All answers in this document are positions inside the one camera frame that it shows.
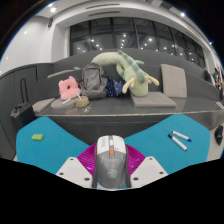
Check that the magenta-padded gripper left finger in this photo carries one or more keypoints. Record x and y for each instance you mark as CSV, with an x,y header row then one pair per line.
x,y
75,170

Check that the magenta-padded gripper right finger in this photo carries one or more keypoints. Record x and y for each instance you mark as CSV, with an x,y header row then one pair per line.
x,y
148,170

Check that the grey computer mouse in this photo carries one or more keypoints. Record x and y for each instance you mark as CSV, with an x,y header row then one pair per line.
x,y
111,166

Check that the black-capped white marker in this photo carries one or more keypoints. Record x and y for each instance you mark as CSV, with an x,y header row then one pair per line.
x,y
177,142

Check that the blue-capped white marker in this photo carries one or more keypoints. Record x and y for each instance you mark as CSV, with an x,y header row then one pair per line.
x,y
181,135

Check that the small green eraser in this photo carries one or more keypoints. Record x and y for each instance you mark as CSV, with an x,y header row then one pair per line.
x,y
38,137

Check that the round grey cushion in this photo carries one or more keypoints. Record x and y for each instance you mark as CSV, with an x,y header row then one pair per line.
x,y
61,104

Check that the brown tape roll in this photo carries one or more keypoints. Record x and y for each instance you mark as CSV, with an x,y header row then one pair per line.
x,y
82,101

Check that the flat grey seat cushion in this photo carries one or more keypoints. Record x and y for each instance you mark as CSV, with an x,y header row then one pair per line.
x,y
153,100

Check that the small flat grey cushion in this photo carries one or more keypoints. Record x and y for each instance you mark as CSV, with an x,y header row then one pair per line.
x,y
43,104

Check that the black suitcase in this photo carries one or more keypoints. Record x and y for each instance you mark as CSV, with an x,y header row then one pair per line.
x,y
22,116

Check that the black bag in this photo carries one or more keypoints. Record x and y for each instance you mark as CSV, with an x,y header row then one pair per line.
x,y
219,135

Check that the pink plush cushion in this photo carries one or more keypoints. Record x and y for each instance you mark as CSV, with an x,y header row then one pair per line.
x,y
68,89

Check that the dark blue patterned bag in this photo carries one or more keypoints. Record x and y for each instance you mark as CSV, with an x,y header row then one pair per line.
x,y
115,88

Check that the grey backpack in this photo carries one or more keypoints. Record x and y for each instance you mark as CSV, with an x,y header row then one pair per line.
x,y
93,81

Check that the upright grey seat cushion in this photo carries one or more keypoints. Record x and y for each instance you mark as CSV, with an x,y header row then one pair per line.
x,y
173,81

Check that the green plush toy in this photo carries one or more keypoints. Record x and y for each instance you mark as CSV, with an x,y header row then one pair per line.
x,y
135,75

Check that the person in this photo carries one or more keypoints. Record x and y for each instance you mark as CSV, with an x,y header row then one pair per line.
x,y
217,78

